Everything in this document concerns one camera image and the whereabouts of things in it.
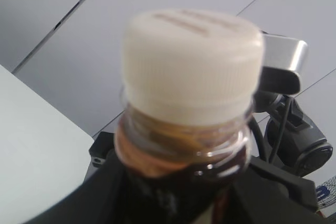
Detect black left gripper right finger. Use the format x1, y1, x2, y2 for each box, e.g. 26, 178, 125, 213
230, 174, 323, 223

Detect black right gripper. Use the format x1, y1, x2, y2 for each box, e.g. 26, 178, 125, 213
89, 91, 334, 211

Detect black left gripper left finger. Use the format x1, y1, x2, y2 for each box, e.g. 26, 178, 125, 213
26, 153, 132, 224

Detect brown Nescafe coffee bottle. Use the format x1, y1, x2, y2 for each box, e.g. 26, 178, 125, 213
114, 8, 265, 223

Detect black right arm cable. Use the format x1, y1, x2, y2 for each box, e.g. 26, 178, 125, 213
249, 95, 292, 164

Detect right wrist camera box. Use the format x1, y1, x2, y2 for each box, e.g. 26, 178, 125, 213
258, 32, 308, 95

